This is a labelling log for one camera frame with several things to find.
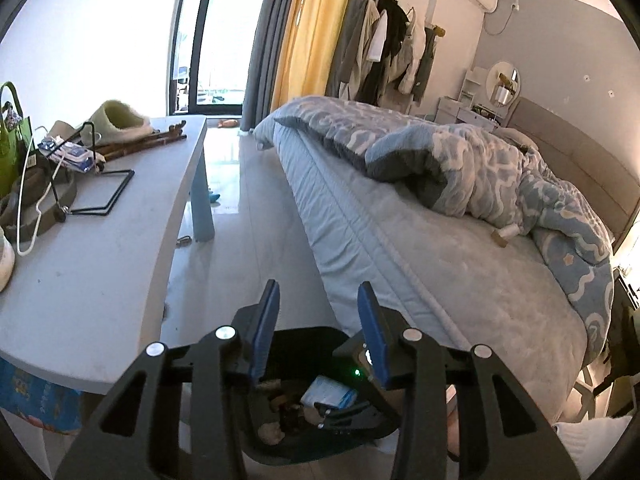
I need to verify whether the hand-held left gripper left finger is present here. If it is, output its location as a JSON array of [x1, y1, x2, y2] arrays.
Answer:
[[55, 280, 281, 480]]

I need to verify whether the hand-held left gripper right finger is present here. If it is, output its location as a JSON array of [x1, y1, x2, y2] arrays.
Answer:
[[357, 281, 581, 480]]

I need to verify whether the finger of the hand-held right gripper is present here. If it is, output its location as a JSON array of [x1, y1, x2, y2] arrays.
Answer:
[[312, 401, 397, 434]]

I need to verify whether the white blue tissue packet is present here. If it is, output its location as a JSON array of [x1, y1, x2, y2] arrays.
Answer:
[[39, 137, 99, 174], [300, 375, 359, 411]]

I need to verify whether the black trash bin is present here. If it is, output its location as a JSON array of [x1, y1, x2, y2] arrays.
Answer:
[[239, 326, 401, 467]]

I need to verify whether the grey bed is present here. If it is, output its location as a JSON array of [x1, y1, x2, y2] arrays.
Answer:
[[252, 110, 616, 423]]

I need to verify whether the grey blue low table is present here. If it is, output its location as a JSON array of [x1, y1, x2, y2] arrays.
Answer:
[[0, 115, 217, 396]]

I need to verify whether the blue patterned fleece blanket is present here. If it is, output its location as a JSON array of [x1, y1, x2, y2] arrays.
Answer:
[[272, 96, 616, 361]]

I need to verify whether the brown wooden stick bundle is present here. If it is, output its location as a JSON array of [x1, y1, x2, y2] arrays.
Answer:
[[97, 120, 189, 162]]

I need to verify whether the blue printed carton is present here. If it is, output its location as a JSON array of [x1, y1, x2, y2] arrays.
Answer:
[[0, 360, 84, 434]]

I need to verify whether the white fluffy cloth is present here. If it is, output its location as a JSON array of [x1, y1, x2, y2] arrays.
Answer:
[[550, 414, 637, 480]]

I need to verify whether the beige pillow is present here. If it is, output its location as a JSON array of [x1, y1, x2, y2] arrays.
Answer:
[[495, 127, 539, 154]]

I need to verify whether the white dressing table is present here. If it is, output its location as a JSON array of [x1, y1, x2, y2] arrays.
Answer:
[[437, 67, 504, 129]]

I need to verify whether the dark bedside stand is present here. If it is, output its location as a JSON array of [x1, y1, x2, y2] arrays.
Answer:
[[575, 265, 640, 411]]

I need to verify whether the cream fuzzy slipper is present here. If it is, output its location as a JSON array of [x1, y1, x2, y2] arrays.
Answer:
[[80, 101, 152, 148]]

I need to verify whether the grey upholstered headboard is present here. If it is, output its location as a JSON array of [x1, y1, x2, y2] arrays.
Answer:
[[505, 97, 640, 257]]

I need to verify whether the olive grey cloth bag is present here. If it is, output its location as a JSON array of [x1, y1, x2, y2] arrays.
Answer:
[[0, 165, 79, 237]]

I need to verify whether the dark green hanging garment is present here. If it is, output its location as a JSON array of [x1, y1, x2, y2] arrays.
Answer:
[[412, 30, 439, 102]]

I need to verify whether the light grey hanging jacket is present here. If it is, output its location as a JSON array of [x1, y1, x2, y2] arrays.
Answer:
[[397, 10, 427, 94]]

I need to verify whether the beige cloth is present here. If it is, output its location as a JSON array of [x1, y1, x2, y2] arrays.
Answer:
[[47, 120, 84, 144]]

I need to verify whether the grey curtain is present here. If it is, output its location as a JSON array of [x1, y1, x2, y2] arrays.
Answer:
[[240, 0, 321, 133], [325, 0, 372, 97]]

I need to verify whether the beige hanging coat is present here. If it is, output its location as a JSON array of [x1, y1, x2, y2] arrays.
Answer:
[[339, 0, 381, 102]]

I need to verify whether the white hanging shirt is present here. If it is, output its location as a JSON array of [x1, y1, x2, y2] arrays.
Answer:
[[367, 10, 389, 64]]

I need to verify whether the black framed glass door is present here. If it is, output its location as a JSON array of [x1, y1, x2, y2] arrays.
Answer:
[[167, 0, 277, 117]]

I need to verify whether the yellow curtain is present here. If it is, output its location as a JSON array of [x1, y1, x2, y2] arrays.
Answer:
[[270, 0, 362, 112]]

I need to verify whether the black hanging coat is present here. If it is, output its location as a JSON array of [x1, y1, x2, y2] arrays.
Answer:
[[359, 0, 412, 107]]

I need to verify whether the green tote bag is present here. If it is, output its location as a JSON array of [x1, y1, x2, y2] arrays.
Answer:
[[0, 81, 34, 202]]

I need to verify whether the black wire stand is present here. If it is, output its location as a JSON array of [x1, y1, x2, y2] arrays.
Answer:
[[45, 122, 136, 219]]

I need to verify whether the white cable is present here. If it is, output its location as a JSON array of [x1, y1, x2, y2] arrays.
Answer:
[[15, 129, 67, 257]]

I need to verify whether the round wall mirror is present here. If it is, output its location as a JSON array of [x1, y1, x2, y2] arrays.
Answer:
[[487, 61, 521, 109]]

